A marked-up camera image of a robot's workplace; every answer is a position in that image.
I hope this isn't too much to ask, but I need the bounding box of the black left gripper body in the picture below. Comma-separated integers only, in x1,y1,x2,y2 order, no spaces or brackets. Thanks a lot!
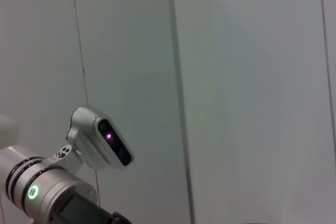
51,190,132,224

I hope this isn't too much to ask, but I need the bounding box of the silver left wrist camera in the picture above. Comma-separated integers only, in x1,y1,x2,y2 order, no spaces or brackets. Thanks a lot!
46,106,135,175

